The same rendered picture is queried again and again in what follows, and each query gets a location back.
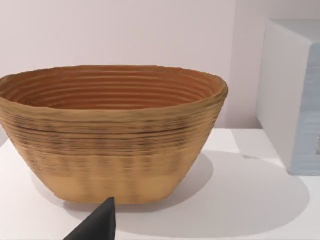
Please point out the pale microwave oven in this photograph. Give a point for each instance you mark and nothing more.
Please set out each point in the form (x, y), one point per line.
(287, 100)

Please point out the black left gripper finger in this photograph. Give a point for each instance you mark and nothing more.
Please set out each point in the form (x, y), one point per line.
(102, 221)

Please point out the brown woven basket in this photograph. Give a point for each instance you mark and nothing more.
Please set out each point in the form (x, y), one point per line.
(110, 140)

